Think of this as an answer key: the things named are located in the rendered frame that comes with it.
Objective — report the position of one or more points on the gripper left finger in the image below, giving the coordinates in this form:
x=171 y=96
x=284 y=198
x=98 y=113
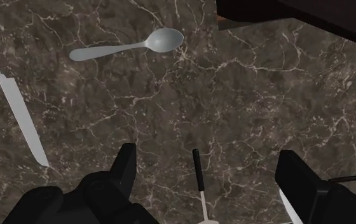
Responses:
x=103 y=198

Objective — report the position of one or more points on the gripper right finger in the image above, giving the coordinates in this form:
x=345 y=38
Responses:
x=308 y=189

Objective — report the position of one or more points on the white flat blade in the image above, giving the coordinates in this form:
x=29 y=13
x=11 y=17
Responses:
x=289 y=209

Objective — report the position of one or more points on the thin dark rod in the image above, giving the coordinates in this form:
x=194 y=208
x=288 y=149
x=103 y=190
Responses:
x=354 y=177

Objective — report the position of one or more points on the grey spoon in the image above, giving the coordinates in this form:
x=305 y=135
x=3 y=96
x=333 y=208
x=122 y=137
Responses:
x=162 y=41

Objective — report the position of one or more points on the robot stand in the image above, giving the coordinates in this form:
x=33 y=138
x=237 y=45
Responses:
x=320 y=12

